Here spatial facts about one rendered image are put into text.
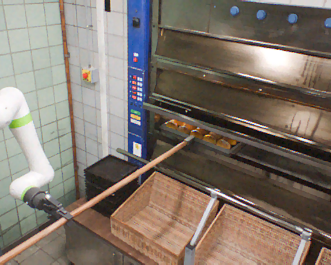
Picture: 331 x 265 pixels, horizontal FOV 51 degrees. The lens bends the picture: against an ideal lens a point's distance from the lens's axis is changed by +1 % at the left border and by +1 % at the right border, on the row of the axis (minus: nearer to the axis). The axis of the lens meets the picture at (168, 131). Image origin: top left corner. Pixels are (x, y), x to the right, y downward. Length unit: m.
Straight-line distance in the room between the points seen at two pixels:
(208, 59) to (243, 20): 0.29
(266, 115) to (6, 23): 1.77
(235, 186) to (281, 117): 0.57
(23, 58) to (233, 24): 1.50
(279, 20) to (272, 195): 1.01
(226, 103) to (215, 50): 0.32
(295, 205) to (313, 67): 0.81
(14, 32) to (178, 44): 1.14
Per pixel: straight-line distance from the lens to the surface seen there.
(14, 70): 2.70
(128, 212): 2.52
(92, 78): 2.68
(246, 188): 2.26
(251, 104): 2.03
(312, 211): 2.18
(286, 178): 2.12
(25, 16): 2.70
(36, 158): 1.87
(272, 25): 1.91
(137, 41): 2.33
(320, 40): 1.86
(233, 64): 2.00
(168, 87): 2.28
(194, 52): 2.12
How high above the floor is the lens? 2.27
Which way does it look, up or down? 27 degrees down
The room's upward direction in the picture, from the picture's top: 3 degrees clockwise
